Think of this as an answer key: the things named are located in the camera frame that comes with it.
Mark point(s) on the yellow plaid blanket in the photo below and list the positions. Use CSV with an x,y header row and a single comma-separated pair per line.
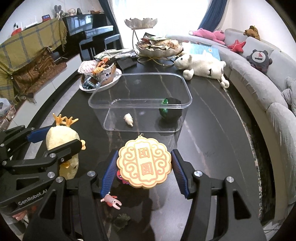
x,y
23,47

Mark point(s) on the grey curved sofa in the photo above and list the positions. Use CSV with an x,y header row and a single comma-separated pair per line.
x,y
262,94

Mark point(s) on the blue curtain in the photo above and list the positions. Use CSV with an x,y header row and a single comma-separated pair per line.
x,y
213,15

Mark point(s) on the clear plastic bin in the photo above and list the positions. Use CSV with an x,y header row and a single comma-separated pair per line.
x,y
141,95

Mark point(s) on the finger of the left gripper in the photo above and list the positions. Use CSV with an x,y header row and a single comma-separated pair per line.
x,y
65,151
37,134

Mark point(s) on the red star pillow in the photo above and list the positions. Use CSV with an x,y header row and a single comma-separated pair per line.
x,y
237,46

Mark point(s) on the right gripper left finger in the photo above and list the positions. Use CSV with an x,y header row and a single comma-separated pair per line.
x,y
109,173

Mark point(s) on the purple spiderman toy camera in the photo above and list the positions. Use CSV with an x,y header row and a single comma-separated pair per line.
x,y
120,178

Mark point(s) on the grey star cushion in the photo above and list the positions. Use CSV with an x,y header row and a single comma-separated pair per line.
x,y
289,93

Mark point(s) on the white plush sheep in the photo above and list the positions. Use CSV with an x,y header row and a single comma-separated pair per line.
x,y
204,65

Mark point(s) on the pink plush toy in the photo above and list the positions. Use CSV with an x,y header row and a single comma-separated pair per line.
x,y
216,36

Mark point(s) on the small dark green toy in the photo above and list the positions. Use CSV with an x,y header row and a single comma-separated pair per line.
x,y
121,221

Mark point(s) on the black piano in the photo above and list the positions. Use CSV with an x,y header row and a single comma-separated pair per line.
x,y
85,32

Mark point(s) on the black piano bench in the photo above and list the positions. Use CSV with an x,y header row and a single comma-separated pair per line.
x,y
99,46

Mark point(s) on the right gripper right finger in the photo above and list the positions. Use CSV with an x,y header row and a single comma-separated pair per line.
x,y
180,175

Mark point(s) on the brown patterned throw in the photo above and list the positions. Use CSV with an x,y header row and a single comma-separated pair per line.
x,y
31,77

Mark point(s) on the mooncake cookie keychain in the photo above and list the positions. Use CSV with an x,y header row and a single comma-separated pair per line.
x,y
144,162

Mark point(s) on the dark gear shaped cushion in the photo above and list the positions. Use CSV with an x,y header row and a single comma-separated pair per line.
x,y
259,60

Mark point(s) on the small pink crab toy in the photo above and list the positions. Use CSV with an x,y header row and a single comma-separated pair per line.
x,y
112,201

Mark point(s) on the white tray with clutter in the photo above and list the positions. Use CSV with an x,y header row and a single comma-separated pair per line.
x,y
98,75

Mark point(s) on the brown teddy bear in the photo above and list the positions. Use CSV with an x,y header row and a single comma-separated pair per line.
x,y
252,32

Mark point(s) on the yellow plush chick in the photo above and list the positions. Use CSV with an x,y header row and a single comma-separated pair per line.
x,y
64,141

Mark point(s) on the two-tier silver snack stand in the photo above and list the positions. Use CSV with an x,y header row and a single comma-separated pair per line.
x,y
160,50

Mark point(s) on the blue book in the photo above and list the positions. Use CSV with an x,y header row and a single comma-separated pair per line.
x,y
192,48

